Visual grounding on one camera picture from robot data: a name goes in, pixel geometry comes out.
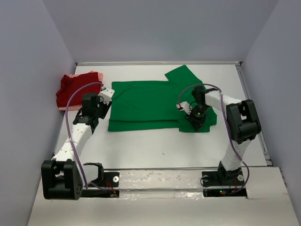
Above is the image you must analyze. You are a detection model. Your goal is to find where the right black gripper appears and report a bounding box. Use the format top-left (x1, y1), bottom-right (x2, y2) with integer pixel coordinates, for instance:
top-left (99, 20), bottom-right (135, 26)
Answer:
top-left (185, 105), bottom-right (210, 131)

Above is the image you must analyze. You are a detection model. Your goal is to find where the green t shirt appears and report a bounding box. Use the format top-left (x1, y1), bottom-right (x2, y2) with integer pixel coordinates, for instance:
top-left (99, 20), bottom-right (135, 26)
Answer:
top-left (108, 65), bottom-right (202, 133)

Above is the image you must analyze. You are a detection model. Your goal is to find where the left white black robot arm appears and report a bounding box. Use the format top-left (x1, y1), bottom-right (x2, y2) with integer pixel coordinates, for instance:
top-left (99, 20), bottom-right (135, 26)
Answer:
top-left (41, 88), bottom-right (114, 200)

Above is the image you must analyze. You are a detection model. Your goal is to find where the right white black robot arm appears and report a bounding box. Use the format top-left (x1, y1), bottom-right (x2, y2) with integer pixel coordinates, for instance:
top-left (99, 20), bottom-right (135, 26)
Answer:
top-left (179, 86), bottom-right (261, 187)

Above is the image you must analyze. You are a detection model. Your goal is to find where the folded dark red t shirt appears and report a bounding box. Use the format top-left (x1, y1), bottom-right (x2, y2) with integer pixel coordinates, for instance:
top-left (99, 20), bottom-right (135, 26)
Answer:
top-left (55, 72), bottom-right (103, 108)

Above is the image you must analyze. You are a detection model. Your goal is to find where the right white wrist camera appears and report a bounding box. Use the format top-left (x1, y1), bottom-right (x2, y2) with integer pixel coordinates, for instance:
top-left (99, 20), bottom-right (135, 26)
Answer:
top-left (176, 101), bottom-right (192, 115)

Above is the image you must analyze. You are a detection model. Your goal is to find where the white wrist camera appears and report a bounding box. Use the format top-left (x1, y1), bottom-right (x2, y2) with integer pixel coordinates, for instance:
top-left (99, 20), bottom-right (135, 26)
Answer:
top-left (98, 87), bottom-right (115, 105)
top-left (176, 101), bottom-right (192, 115)

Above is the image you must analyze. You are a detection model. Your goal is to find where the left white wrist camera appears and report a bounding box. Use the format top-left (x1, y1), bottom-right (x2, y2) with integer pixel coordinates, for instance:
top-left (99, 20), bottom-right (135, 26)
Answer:
top-left (98, 87), bottom-right (115, 105)

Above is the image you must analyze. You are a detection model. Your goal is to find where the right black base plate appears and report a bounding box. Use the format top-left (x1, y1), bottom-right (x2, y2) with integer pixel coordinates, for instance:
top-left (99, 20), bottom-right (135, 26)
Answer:
top-left (200, 170), bottom-right (247, 198)

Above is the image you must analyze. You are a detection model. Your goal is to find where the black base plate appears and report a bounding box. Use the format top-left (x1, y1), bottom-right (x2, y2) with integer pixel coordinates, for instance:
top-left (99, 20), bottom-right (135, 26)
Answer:
top-left (80, 170), bottom-right (120, 198)
top-left (200, 170), bottom-right (247, 198)

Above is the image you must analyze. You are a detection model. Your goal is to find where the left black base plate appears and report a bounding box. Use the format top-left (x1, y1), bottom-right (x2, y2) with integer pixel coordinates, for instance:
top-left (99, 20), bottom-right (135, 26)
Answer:
top-left (80, 170), bottom-right (120, 198)

